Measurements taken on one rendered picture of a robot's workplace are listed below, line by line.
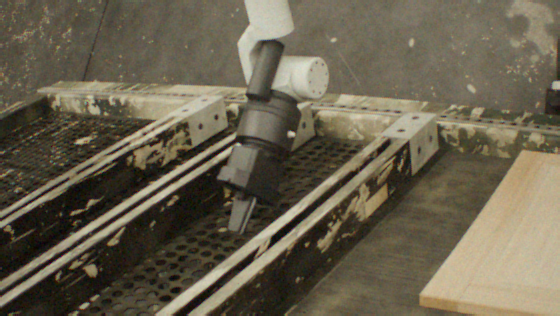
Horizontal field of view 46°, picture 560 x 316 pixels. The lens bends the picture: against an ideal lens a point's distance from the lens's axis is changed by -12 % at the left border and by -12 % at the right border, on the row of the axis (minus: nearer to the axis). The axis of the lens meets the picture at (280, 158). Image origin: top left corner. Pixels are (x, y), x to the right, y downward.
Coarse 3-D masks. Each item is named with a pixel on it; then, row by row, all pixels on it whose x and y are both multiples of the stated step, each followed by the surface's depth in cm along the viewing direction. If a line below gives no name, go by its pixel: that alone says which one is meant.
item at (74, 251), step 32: (192, 160) 130; (224, 160) 129; (160, 192) 119; (192, 192) 123; (224, 192) 130; (96, 224) 111; (128, 224) 110; (160, 224) 117; (64, 256) 102; (96, 256) 105; (128, 256) 111; (0, 288) 94; (32, 288) 94; (64, 288) 100; (96, 288) 105
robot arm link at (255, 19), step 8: (248, 0) 109; (256, 0) 108; (264, 0) 108; (272, 0) 108; (280, 0) 109; (248, 8) 110; (256, 8) 109; (264, 8) 108; (272, 8) 108; (280, 8) 109; (288, 8) 111; (256, 16) 109; (264, 16) 109; (272, 16) 109; (280, 16) 109; (288, 16) 111; (256, 24) 110; (264, 24) 110
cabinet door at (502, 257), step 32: (544, 160) 120; (512, 192) 111; (544, 192) 110; (480, 224) 104; (512, 224) 102; (544, 224) 100; (448, 256) 97; (480, 256) 96; (512, 256) 94; (544, 256) 92; (448, 288) 90; (480, 288) 88; (512, 288) 87; (544, 288) 85
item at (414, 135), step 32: (416, 128) 128; (352, 160) 120; (384, 160) 118; (416, 160) 128; (320, 192) 110; (352, 192) 109; (288, 224) 103; (320, 224) 103; (352, 224) 111; (256, 256) 98; (288, 256) 97; (320, 256) 104; (192, 288) 90; (224, 288) 89; (256, 288) 92; (288, 288) 98
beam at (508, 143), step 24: (48, 96) 202; (72, 96) 195; (96, 96) 190; (240, 96) 168; (336, 96) 158; (240, 120) 163; (336, 120) 148; (360, 120) 145; (384, 120) 142; (528, 120) 130; (552, 120) 129; (456, 144) 134; (480, 144) 131; (504, 144) 128; (528, 144) 125; (552, 144) 122
